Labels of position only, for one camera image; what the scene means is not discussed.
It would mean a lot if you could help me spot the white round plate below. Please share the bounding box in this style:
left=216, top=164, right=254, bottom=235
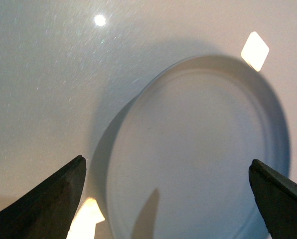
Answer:
left=88, top=56, right=290, bottom=239

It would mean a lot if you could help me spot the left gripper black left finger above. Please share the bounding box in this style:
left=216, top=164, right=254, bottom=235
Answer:
left=0, top=155, right=86, bottom=239

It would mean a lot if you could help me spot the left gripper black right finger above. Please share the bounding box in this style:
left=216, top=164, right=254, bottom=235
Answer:
left=249, top=159, right=297, bottom=239

